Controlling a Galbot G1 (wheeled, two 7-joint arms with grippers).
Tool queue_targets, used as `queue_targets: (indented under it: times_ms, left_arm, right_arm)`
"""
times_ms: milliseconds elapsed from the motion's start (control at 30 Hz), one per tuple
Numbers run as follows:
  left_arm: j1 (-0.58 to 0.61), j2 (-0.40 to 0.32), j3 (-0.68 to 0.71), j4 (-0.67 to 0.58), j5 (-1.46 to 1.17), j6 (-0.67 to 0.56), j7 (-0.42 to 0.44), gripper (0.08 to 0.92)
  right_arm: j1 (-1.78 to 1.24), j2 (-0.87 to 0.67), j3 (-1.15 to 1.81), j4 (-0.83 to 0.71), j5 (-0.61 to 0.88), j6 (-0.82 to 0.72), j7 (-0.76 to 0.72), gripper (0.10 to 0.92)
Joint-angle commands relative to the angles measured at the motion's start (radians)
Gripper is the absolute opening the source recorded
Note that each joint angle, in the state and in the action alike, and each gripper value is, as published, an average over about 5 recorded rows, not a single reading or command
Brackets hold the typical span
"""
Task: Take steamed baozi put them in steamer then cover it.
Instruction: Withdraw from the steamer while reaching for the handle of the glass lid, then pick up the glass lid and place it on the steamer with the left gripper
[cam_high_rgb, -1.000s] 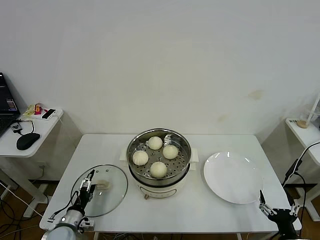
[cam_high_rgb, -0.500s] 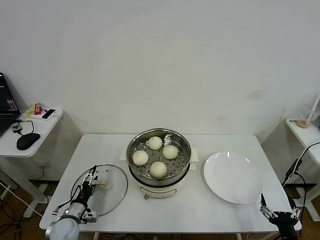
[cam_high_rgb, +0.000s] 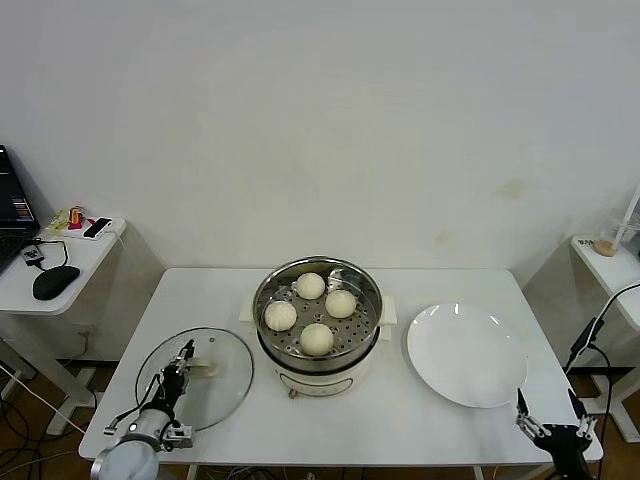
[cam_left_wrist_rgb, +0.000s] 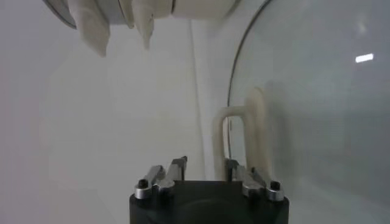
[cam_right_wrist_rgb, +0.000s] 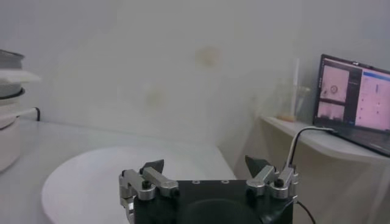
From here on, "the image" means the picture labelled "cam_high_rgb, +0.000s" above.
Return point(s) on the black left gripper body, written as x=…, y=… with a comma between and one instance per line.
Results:
x=173, y=384

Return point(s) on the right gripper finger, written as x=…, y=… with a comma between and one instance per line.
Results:
x=585, y=425
x=526, y=422

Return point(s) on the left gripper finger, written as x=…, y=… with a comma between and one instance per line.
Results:
x=178, y=362
x=190, y=355

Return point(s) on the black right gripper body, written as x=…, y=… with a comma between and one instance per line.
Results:
x=565, y=440

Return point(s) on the round glass pot lid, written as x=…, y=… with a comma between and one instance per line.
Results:
x=225, y=390

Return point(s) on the white steamed baozi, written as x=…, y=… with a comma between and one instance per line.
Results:
x=280, y=316
x=317, y=339
x=310, y=286
x=340, y=304

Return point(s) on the perforated steel steamer basket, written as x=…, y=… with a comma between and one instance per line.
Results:
x=350, y=330

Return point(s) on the large white plate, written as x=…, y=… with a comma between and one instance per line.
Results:
x=465, y=355

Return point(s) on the cream electric pot base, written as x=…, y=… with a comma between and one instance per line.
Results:
x=320, y=380

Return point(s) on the white laptop side table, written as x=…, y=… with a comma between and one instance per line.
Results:
x=95, y=260

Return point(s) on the black computer mouse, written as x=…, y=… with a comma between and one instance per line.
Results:
x=55, y=282

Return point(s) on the black and white device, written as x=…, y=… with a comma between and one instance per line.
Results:
x=96, y=228

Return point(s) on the red snack packet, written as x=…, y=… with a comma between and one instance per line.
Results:
x=75, y=217

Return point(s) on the white rod wooden base stand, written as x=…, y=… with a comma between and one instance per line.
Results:
x=604, y=247

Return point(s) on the yellow snack packet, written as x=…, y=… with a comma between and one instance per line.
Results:
x=59, y=222

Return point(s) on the black laptop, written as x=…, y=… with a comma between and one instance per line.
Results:
x=12, y=200

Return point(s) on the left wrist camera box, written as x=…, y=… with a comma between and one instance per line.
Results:
x=176, y=436

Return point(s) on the white wall socket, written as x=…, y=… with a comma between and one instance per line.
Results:
x=84, y=330

